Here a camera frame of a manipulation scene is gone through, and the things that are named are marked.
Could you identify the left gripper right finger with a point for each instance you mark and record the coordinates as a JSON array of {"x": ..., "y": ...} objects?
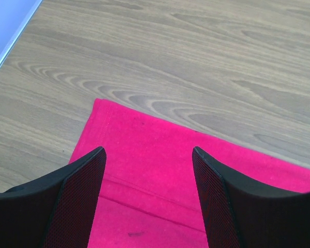
[{"x": 239, "y": 211}]

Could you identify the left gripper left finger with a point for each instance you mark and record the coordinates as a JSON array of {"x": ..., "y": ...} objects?
[{"x": 55, "y": 210}]

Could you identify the magenta t shirt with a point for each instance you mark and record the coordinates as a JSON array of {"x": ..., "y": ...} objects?
[{"x": 148, "y": 196}]

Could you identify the aluminium frame rail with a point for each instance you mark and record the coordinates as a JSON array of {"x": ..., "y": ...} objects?
[{"x": 14, "y": 17}]

